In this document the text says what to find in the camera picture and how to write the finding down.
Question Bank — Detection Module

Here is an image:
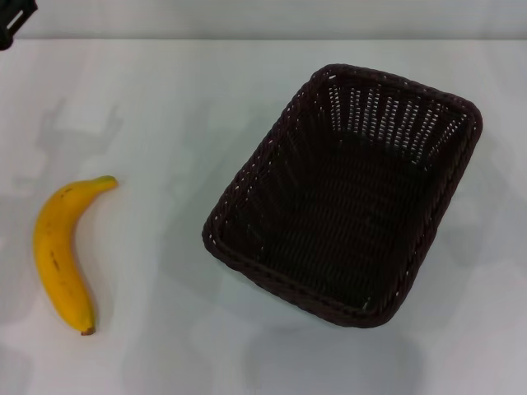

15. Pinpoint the yellow banana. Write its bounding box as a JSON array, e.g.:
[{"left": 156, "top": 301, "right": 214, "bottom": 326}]
[{"left": 32, "top": 174, "right": 119, "bottom": 337}]

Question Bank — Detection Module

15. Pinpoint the dark brown woven basket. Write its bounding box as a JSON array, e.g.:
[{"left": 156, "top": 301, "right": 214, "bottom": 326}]
[{"left": 200, "top": 63, "right": 483, "bottom": 329}]

